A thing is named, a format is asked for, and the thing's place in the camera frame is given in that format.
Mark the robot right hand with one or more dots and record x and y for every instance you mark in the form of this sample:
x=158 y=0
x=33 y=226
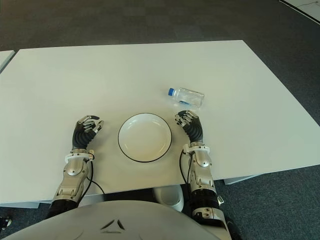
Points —
x=195 y=130

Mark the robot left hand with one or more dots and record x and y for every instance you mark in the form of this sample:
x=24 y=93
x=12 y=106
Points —
x=81 y=138

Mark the clear water bottle blue cap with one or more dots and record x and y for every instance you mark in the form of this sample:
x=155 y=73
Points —
x=190 y=96

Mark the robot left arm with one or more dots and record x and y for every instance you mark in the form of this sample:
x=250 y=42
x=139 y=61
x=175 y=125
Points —
x=72 y=175

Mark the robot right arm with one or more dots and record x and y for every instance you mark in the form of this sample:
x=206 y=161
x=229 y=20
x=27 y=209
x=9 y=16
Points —
x=201 y=180

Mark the white plate black rim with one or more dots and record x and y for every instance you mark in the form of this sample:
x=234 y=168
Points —
x=145 y=137

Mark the grey robot torso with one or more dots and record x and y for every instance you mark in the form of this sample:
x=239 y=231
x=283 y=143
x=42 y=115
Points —
x=100 y=222

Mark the white side table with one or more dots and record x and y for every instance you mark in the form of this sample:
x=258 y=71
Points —
x=5 y=58

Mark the black wheeled frame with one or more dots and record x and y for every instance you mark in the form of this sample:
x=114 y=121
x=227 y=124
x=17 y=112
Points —
x=5 y=222

